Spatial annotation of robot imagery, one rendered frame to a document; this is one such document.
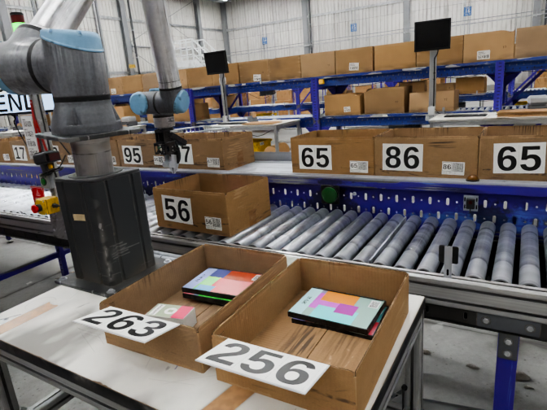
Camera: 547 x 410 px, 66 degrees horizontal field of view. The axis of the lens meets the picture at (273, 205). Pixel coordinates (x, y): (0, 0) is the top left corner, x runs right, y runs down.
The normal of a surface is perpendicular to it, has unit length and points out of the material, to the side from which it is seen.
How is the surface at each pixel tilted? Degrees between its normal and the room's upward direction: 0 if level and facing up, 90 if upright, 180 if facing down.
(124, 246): 90
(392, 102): 90
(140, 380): 0
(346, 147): 90
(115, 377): 0
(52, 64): 91
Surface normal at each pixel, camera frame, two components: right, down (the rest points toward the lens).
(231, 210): 0.84, 0.09
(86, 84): 0.56, 0.22
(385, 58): -0.48, 0.27
